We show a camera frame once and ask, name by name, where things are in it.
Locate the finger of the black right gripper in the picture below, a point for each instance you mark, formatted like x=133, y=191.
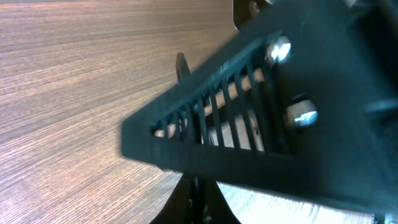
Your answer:
x=301, y=102

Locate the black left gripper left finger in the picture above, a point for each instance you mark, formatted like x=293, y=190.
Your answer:
x=177, y=209

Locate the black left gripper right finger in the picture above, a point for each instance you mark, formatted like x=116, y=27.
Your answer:
x=217, y=210

